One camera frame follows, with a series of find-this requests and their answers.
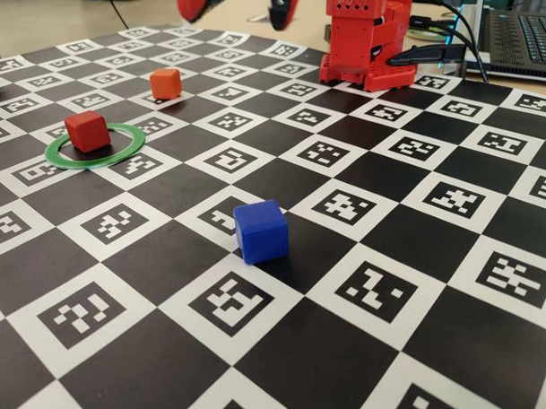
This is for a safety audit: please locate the blue cube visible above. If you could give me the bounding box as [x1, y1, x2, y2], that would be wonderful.
[231, 197, 290, 266]

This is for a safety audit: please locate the green ring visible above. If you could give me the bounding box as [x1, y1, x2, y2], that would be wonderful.
[42, 121, 147, 172]

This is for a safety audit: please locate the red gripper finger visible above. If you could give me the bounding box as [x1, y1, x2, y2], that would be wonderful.
[177, 0, 214, 24]
[267, 0, 306, 32]

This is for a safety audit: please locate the checkerboard marker mat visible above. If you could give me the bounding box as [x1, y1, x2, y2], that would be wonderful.
[0, 10, 546, 409]

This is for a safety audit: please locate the orange cube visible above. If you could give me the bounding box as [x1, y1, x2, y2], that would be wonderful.
[149, 66, 183, 102]

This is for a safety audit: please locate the black floor cable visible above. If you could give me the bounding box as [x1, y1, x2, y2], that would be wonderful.
[107, 0, 134, 30]

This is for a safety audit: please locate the dark laptop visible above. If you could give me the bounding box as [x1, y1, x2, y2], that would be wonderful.
[463, 4, 546, 84]

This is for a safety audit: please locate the black clamp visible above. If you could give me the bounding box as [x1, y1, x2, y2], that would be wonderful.
[386, 42, 469, 67]

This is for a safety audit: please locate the red cube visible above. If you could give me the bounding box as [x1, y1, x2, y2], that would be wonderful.
[63, 109, 112, 154]

